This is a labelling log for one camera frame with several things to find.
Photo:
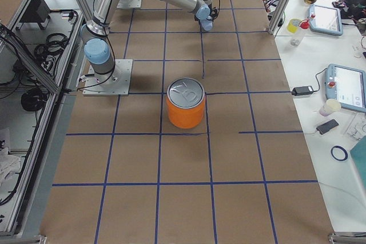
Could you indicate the blue white teach pendant far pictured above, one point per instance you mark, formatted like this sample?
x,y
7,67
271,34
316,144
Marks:
x,y
325,20

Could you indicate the blue tape roll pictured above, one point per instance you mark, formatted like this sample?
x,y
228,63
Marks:
x,y
339,153

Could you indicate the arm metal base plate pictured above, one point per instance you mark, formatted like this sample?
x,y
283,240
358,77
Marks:
x,y
129,4
104,85

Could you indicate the blue white teach pendant near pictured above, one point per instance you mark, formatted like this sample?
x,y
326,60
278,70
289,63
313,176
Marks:
x,y
346,85

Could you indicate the clear plastic cup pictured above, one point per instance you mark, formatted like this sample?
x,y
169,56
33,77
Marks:
x,y
296,39

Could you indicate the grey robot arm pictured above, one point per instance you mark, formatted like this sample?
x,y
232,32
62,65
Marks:
x,y
94,34

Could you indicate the orange can with grey lid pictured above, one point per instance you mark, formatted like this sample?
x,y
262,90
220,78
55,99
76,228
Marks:
x,y
185,102

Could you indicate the teal box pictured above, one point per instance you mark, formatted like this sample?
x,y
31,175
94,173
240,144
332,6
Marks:
x,y
358,154

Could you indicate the yellow tape roll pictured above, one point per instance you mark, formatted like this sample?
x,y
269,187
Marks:
x,y
293,25

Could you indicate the black smartphone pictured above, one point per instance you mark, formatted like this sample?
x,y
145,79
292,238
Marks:
x,y
327,126

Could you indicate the black power adapter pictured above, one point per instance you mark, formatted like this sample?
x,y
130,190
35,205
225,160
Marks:
x,y
302,90

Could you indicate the aluminium frame post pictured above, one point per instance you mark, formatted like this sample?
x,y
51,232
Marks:
x,y
283,1

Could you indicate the blue white teach pendant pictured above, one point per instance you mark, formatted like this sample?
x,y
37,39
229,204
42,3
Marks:
x,y
325,20
346,85

